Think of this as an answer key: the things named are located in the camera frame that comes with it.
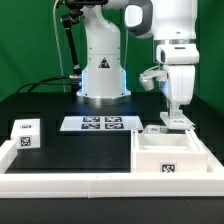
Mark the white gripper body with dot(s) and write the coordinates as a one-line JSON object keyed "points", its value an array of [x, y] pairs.
{"points": [[179, 86]]}

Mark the white cabinet door panel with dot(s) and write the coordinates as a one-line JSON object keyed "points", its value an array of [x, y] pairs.
{"points": [[155, 129], [181, 123]]}

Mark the white cabinet body box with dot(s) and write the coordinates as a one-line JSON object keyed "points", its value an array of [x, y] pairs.
{"points": [[167, 153]]}

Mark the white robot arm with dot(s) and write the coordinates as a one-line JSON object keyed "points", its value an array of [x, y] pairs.
{"points": [[170, 24]]}

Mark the white cabinet top block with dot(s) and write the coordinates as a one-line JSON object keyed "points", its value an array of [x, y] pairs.
{"points": [[26, 133]]}

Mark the white marker tag sheet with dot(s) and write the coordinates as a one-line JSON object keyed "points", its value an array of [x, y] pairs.
{"points": [[101, 123]]}

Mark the white U-shaped frame fence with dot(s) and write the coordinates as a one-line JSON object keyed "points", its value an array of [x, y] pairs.
{"points": [[106, 185]]}

